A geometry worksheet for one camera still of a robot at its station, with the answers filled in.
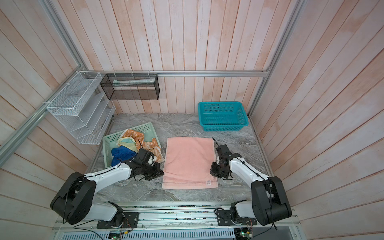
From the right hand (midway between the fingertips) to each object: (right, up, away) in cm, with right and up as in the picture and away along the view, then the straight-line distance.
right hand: (213, 173), depth 88 cm
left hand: (-29, -1, -3) cm, 29 cm away
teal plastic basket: (+13, +37, +31) cm, 50 cm away
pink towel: (-16, +5, +4) cm, 17 cm away
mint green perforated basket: (-70, +17, +14) cm, 73 cm away
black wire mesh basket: (-56, +57, +17) cm, 81 cm away
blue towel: (-57, +11, +3) cm, 58 cm away
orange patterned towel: (-40, +15, +12) cm, 44 cm away
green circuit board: (+13, -24, -18) cm, 33 cm away
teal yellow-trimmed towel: (-54, +18, +7) cm, 57 cm away
